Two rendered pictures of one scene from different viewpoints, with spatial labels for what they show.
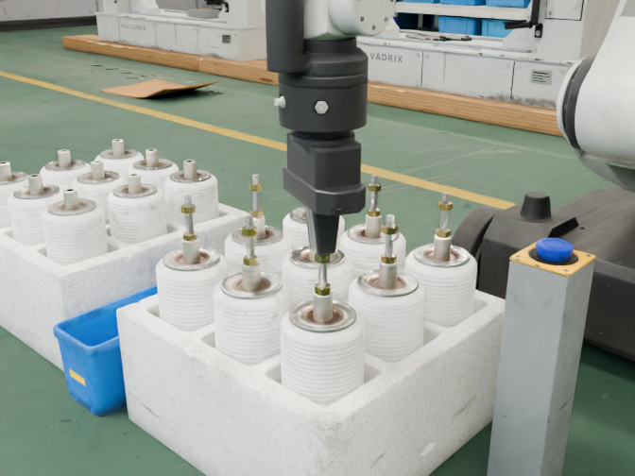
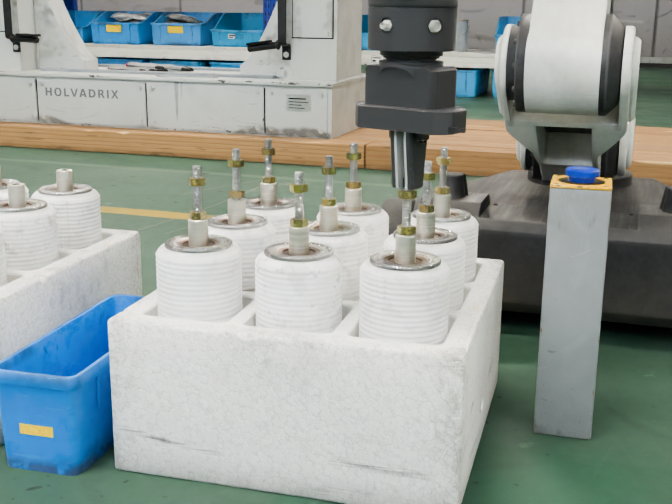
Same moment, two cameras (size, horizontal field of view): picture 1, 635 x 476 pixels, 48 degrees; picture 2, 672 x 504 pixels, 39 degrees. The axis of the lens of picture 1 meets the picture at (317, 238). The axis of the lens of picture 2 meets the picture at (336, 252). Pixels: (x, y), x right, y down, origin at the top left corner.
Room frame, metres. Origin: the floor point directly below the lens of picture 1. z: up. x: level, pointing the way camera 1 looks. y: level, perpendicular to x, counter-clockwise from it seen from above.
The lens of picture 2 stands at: (-0.11, 0.51, 0.51)
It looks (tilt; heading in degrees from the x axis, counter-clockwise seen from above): 15 degrees down; 332
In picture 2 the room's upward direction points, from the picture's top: 1 degrees clockwise
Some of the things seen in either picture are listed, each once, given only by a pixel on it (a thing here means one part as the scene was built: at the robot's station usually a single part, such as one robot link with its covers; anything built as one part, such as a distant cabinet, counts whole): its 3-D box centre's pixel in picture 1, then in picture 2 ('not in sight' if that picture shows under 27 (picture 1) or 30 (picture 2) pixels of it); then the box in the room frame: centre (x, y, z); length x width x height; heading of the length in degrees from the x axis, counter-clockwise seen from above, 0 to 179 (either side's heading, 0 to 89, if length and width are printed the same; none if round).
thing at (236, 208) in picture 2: (257, 227); (236, 212); (0.96, 0.09, 0.26); 0.02 x 0.02 x 0.03
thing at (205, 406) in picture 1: (317, 362); (327, 354); (0.88, 0.00, 0.09); 0.39 x 0.39 x 0.18; 47
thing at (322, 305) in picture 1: (322, 305); (405, 249); (0.71, -0.01, 0.26); 0.02 x 0.02 x 0.03
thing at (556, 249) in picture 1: (553, 251); (582, 176); (0.73, -0.26, 0.32); 0.04 x 0.04 x 0.02
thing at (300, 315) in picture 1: (322, 315); (405, 261); (0.71, -0.01, 0.25); 0.08 x 0.08 x 0.01
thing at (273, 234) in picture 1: (257, 235); (236, 222); (0.96, 0.09, 0.25); 0.08 x 0.08 x 0.01
